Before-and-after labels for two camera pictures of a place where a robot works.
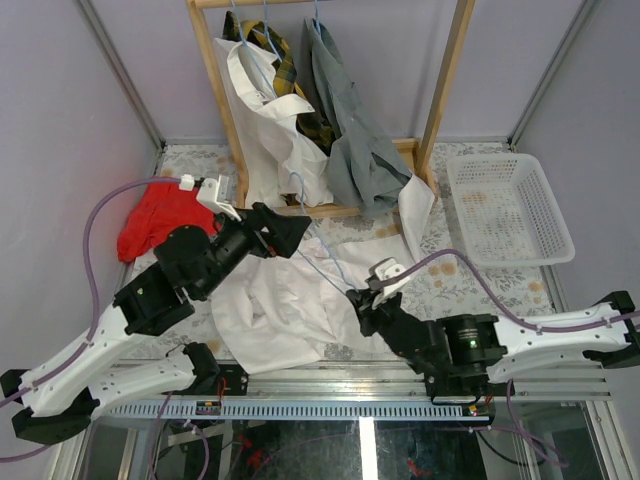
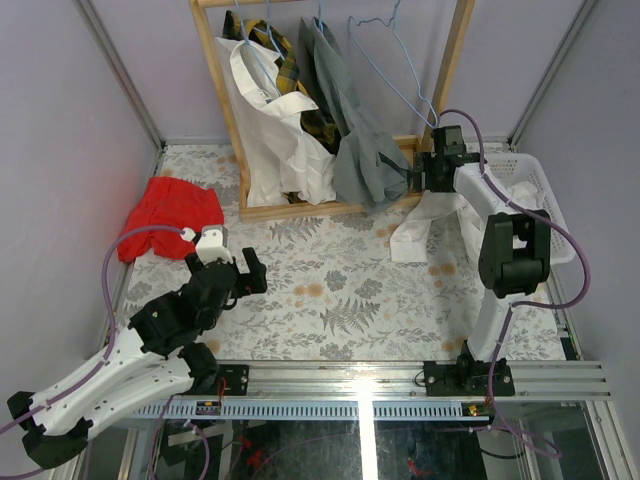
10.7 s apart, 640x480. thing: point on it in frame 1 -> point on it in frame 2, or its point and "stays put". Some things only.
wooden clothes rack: (427, 164) stays put
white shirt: (295, 308) -> (409, 237)
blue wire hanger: (323, 244) -> (407, 55)
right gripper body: (377, 319) -> (426, 163)
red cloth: (154, 208) stays put
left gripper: (259, 232) -> (245, 279)
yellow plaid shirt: (264, 34) stays put
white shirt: (280, 162) stays put
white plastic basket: (507, 211) stays put
